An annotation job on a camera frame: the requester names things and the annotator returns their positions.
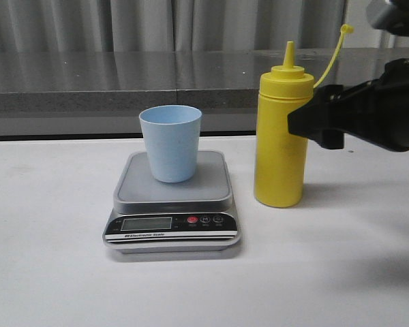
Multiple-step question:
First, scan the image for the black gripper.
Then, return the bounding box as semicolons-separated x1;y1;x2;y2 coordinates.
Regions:
288;59;409;152

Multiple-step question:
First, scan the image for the yellow squeeze bottle with cap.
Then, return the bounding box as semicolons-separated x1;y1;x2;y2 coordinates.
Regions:
253;24;355;208

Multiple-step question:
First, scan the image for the light blue plastic cup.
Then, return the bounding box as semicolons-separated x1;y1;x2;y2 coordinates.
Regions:
139;105;202;183

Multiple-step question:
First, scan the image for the silver digital kitchen scale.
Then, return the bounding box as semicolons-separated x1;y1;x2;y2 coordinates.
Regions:
102;151;241;254

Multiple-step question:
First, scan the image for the grey stone counter ledge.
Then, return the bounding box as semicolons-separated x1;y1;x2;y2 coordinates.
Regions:
0;47;409;138

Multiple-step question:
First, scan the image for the grey pleated curtain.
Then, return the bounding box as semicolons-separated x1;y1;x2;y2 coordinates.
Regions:
0;0;409;54

